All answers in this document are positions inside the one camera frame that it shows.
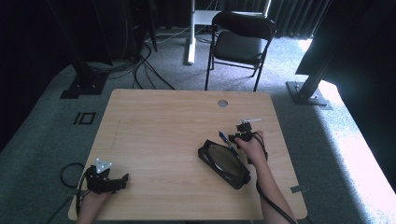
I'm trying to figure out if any hand-held gripper cable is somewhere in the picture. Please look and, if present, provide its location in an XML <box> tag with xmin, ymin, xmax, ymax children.
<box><xmin>247</xmin><ymin>132</ymin><xmax>299</xmax><ymax>224</ymax></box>
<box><xmin>46</xmin><ymin>161</ymin><xmax>92</xmax><ymax>224</ymax></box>

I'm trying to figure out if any dark curtain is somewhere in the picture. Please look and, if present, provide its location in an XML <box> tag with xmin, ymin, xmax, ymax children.
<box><xmin>267</xmin><ymin>0</ymin><xmax>332</xmax><ymax>40</ymax></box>

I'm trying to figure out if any left hand-held gripper cable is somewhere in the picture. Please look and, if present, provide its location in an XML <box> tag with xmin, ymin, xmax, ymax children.
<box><xmin>46</xmin><ymin>161</ymin><xmax>92</xmax><ymax>224</ymax></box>

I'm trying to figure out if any right hand-held gripper cable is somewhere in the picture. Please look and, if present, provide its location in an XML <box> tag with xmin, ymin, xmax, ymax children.
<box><xmin>247</xmin><ymin>132</ymin><xmax>299</xmax><ymax>224</ymax></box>

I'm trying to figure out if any blue ballpoint pen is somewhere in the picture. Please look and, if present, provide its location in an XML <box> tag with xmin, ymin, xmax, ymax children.
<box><xmin>218</xmin><ymin>131</ymin><xmax>241</xmax><ymax>159</ymax></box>

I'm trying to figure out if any person's right hand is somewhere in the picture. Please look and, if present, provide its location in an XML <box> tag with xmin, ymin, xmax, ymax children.
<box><xmin>233</xmin><ymin>130</ymin><xmax>269</xmax><ymax>167</ymax></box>

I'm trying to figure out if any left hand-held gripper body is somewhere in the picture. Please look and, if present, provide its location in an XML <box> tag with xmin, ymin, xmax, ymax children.
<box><xmin>83</xmin><ymin>158</ymin><xmax>124</xmax><ymax>195</ymax></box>

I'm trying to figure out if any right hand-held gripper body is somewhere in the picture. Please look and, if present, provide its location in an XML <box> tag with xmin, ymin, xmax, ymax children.
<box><xmin>228</xmin><ymin>129</ymin><xmax>260</xmax><ymax>143</ymax></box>

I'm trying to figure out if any black pencil case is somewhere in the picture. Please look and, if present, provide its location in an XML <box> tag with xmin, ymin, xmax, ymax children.
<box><xmin>197</xmin><ymin>139</ymin><xmax>252</xmax><ymax>190</ymax></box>

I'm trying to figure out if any person's left hand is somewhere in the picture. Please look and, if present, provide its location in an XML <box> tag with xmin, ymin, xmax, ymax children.
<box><xmin>79</xmin><ymin>189</ymin><xmax>114</xmax><ymax>214</ymax></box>

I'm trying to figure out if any bundle of floor cables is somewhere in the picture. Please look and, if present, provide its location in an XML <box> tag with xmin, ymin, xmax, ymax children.
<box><xmin>87</xmin><ymin>15</ymin><xmax>176</xmax><ymax>91</ymax></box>

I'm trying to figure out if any black folding chair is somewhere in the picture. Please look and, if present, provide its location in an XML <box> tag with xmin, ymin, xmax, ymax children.
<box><xmin>204</xmin><ymin>11</ymin><xmax>277</xmax><ymax>93</ymax></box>

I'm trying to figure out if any black metal stand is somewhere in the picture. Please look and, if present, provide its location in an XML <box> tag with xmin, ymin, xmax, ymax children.
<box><xmin>46</xmin><ymin>0</ymin><xmax>110</xmax><ymax>100</ymax></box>
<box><xmin>285</xmin><ymin>31</ymin><xmax>344</xmax><ymax>111</ymax></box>

